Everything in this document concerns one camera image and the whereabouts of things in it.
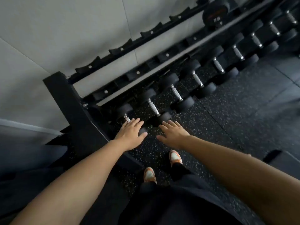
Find orange white left shoe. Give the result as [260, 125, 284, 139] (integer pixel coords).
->
[143, 167, 158, 185]

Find large black rubber dumbbell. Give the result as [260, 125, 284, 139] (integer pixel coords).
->
[202, 0, 232, 28]

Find orange white right shoe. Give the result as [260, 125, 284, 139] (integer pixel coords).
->
[169, 150, 183, 168]

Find black metal dumbbell rack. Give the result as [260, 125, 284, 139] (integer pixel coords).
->
[43, 0, 300, 174]

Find person's black trousers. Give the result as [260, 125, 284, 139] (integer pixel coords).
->
[117, 162, 245, 225]

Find person's right forearm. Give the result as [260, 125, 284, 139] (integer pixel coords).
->
[178, 135, 300, 225]

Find black bench pad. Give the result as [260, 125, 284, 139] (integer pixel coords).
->
[262, 149, 300, 181]

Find person's left hand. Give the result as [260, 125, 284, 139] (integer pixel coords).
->
[114, 118, 148, 152]

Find orange white shoe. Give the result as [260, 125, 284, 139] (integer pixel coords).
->
[169, 150, 183, 168]
[143, 167, 158, 185]

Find row of black dumbbells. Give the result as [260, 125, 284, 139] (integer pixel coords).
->
[116, 0, 300, 137]

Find person's right hand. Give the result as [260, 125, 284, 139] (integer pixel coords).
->
[156, 120, 191, 149]

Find person's left forearm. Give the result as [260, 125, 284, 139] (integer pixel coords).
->
[9, 139, 132, 225]

